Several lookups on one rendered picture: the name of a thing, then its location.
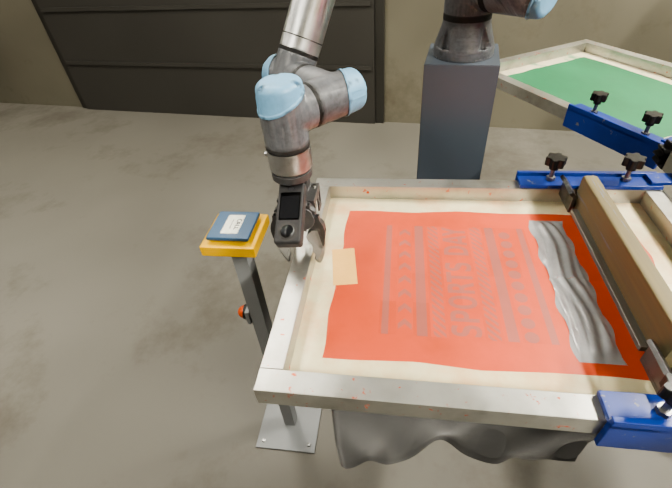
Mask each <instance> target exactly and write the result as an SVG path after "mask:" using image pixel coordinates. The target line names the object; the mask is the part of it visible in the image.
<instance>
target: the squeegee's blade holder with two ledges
mask: <svg viewBox="0 0 672 488"><path fill-rule="evenodd" d="M570 214H571V216H572V218H573V220H574V222H575V224H576V226H577V228H578V230H579V232H580V234H581V236H582V238H583V240H584V242H585V244H586V246H587V248H588V250H589V252H590V254H591V256H592V258H593V260H594V262H595V264H596V266H597V268H598V270H599V272H600V275H601V277H602V279H603V281H604V283H605V285H606V287H607V289H608V291H609V293H610V295H611V297H612V299H613V301H614V303H615V305H616V307H617V309H618V311H619V313H620V315H621V317H622V319H623V321H624V323H625V325H626V327H627V329H628V331H629V333H630V335H631V337H632V339H633V342H634V344H635V346H636V348H637V349H638V350H639V351H646V350H647V349H648V347H649V346H648V344H647V342H646V339H645V337H644V335H643V333H642V331H641V329H640V327H639V325H638V324H637V322H636V320H635V318H634V316H633V314H632V312H631V310H630V308H629V306H628V304H627V302H626V301H625V299H624V297H623V295H622V293H621V291H620V289H619V287H618V285H617V283H616V281H615V279H614V278H613V276H612V274H611V272H610V270H609V268H608V266H607V264H606V262H605V260H604V258H603V256H602V255H601V253H600V251H599V249H598V247H597V245H596V243H595V241H594V239H593V237H592V235H591V233H590V232H589V230H588V228H587V226H586V224H585V222H584V220H583V218H582V216H581V214H580V212H579V210H578V209H571V211H570Z"/></svg>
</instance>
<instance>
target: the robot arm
mask: <svg viewBox="0 0 672 488"><path fill-rule="evenodd" d="M556 2H557V0H445V1H444V13H443V22H442V25H441V28H440V30H439V33H438V35H437V38H436V41H435V43H434V47H433V56H434V57H435V58H437V59H439V60H442V61H446V62H452V63H474V62H480V61H484V60H487V59H490V58H491V57H492V56H493V54H494V48H495V43H494V36H493V29H492V14H493V13H495V14H501V15H508V16H514V17H521V18H525V19H526V20H528V19H541V18H543V17H545V16H546V15H547V14H548V13H549V12H550V11H551V10H552V8H553V7H554V5H555V3H556ZM334 3H335V0H291V1H290V5H289V9H288V13H287V17H286V21H285V24H284V28H283V32H282V36H281V40H280V44H279V48H278V51H277V54H273V55H271V56H270V57H268V59H267V60H266V61H265V62H264V64H263V67H262V79H260V80H259V81H258V82H257V84H256V86H255V94H256V96H255V98H256V104H257V114H258V116H259V119H260V123H261V128H262V133H263V138H264V143H265V148H266V151H264V155H265V156H267V157H268V162H269V167H270V170H271V173H272V178H273V180H274V181H275V182H276V183H278V184H280V185H279V195H278V198H277V200H276V201H277V203H278V204H277V206H276V207H275V209H274V212H275V213H273V215H272V223H271V233H272V236H273V238H274V243H275V244H276V246H277V247H278V249H279V250H280V252H281V253H282V255H283V256H284V258H285V259H286V260H287V261H290V260H291V252H290V247H302V246H303V238H304V231H307V229H309V230H308V232H307V235H306V238H307V240H308V242H310V243H311V245H312V247H313V250H312V251H313V252H314V253H315V260H316V261H317V262H319V263H321V261H322V260H323V257H324V253H325V236H326V225H325V222H324V220H323V219H322V218H320V214H316V207H317V204H318V211H320V209H321V205H322V203H321V194H320V186H319V183H311V182H310V177H311V176H312V164H313V162H312V154H311V145H310V139H309V131H310V130H312V129H315V128H317V127H320V126H322V125H325V124H327V123H330V122H332V121H335V120H337V119H340V118H342V117H344V116H345V117H347V116H349V115H350V114H351V113H353V112H356V111H358V110H360V109H361V108H362V107H363V106H364V105H365V103H366V99H367V92H366V91H367V87H366V83H365V81H364V79H363V77H362V75H361V74H360V73H359V72H358V71H357V70H356V69H354V68H351V67H348V68H344V69H341V68H340V69H337V71H334V72H330V71H327V70H324V69H322V68H319V67H316V64H317V61H318V57H319V54H320V51H321V47H322V44H323V40H324V37H325V34H326V30H327V27H328V23H329V20H330V17H331V13H332V10H333V6H334ZM314 186H316V188H315V187H314ZM318 194H319V197H318ZM316 202H317V203H316Z"/></svg>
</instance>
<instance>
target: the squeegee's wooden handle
mask: <svg viewBox="0 0 672 488"><path fill-rule="evenodd" d="M576 196H577V199H576V201H575V204H574V209H578V210H579V212H580V214H581V216H582V218H583V220H584V222H585V224H586V226H587V228H588V230H589V232H590V233H591V235H592V237H593V239H594V241H595V243H596V245H597V247H598V249H599V251H600V253H601V255H602V256H603V258H604V260H605V262H606V264H607V266H608V268H609V270H610V272H611V274H612V276H613V278H614V279H615V281H616V283H617V285H618V287H619V289H620V291H621V293H622V295H623V297H624V299H625V301H626V302H627V304H628V306H629V308H630V310H631V312H632V314H633V316H634V318H635V320H636V322H637V324H638V325H639V327H640V329H641V331H642V333H643V335H644V337H645V339H646V340H648V339H652V340H653V341H654V342H655V343H656V344H657V345H658V347H659V349H660V351H661V352H662V354H663V356H664V358H665V360H666V362H667V363H668V365H669V367H670V369H672V291H671V290H670V288H669V286H668V285H667V283H666V282H665V280H664V279H663V277H662V276H661V274H660V273H659V271H658V269H657V268H656V266H655V265H654V263H653V262H652V260H651V259H650V257H649V256H648V254H647V252H646V251H645V249H644V248H643V246H642V245H641V243H640V242H639V240H638V238H637V237H636V235H635V234H634V232H633V231H632V229H631V228H630V226H629V225H628V223H627V221H626V220H625V218H624V217H623V215H622V214H621V212H620V211H619V209H618V208H617V206H616V204H615V203H614V201H613V200H612V198H611V197H610V195H609V194H608V192H607V191H606V189H605V187H604V186H603V184H602V183H601V181H600V180H599V178H598V177H597V176H584V177H583V178H582V180H581V183H580V185H579V188H578V191H577V194H576Z"/></svg>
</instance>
